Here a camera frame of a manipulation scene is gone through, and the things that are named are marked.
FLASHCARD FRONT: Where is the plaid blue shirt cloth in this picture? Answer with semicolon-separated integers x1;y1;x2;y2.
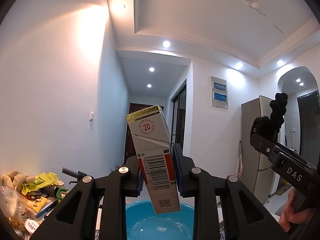
219;220;225;240

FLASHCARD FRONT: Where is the beige refrigerator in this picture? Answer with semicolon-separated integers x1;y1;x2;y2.
241;95;281;204

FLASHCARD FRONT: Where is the person right hand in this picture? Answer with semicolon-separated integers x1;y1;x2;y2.
279;188;315;232

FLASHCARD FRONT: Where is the white light switch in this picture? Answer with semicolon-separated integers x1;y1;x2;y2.
89;112;94;121

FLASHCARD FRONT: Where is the red white cigarette pack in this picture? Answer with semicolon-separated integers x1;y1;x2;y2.
126;104;181;215

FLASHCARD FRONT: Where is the electrical panel box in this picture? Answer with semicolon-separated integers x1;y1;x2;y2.
210;76;228;109

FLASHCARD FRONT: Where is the bicycle handlebar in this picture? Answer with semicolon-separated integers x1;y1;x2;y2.
62;167;87;184

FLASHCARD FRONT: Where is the beige work glove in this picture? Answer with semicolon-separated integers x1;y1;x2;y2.
1;170;35;192

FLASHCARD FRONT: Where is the blue plastic basin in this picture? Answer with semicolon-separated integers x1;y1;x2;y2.
126;200;194;240

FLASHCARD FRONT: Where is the yellow green container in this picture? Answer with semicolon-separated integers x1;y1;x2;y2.
56;189;69;202

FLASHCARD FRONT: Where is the white blue cream jar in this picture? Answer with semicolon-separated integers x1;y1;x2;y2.
24;219;40;235

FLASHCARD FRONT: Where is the black framed glass door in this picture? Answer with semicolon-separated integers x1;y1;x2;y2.
171;80;187;148

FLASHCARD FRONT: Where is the yellow plastic bag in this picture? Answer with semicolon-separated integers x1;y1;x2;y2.
21;172;59;196

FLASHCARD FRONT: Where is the clear bag of nuts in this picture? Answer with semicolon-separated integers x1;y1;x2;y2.
1;186;27;231

